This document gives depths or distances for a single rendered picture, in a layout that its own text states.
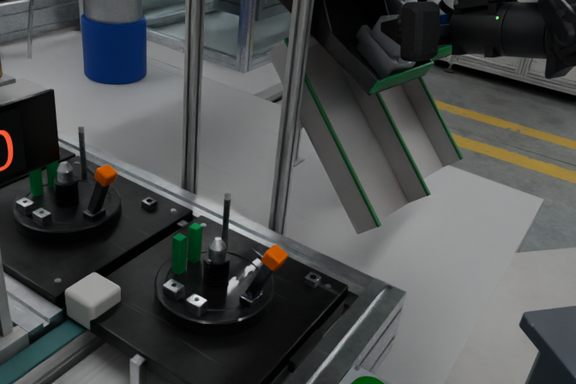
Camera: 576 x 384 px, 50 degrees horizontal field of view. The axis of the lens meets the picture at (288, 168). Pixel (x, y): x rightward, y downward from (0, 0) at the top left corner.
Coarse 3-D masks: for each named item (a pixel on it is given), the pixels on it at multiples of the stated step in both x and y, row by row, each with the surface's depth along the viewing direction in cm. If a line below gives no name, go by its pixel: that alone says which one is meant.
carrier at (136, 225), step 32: (0, 192) 87; (32, 192) 83; (64, 192) 80; (128, 192) 90; (0, 224) 80; (32, 224) 78; (64, 224) 79; (96, 224) 79; (128, 224) 83; (160, 224) 84; (32, 256) 75; (64, 256) 76; (96, 256) 76; (128, 256) 79; (32, 288) 72; (64, 288) 71
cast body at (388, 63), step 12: (360, 36) 81; (372, 36) 77; (384, 36) 76; (360, 48) 79; (372, 48) 78; (384, 48) 76; (396, 48) 75; (372, 60) 78; (384, 60) 77; (396, 60) 76; (384, 72) 77; (396, 72) 77
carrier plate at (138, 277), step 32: (192, 224) 85; (160, 256) 78; (288, 256) 81; (128, 288) 72; (288, 288) 75; (320, 288) 76; (96, 320) 67; (128, 320) 68; (160, 320) 68; (288, 320) 70; (320, 320) 72; (128, 352) 65; (160, 352) 64; (192, 352) 65; (224, 352) 65; (256, 352) 65; (288, 352) 66
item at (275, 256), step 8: (256, 248) 66; (264, 248) 66; (272, 248) 65; (280, 248) 65; (256, 256) 66; (264, 256) 64; (272, 256) 64; (280, 256) 64; (264, 264) 65; (272, 264) 64; (280, 264) 64; (264, 272) 66; (272, 272) 66; (256, 280) 67; (264, 280) 66; (248, 288) 68; (256, 288) 67; (248, 296) 68
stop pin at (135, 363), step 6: (138, 354) 64; (132, 360) 63; (138, 360) 63; (144, 360) 63; (132, 366) 63; (138, 366) 63; (144, 366) 64; (132, 372) 64; (138, 372) 63; (144, 372) 64; (132, 378) 64; (138, 378) 64; (144, 378) 65
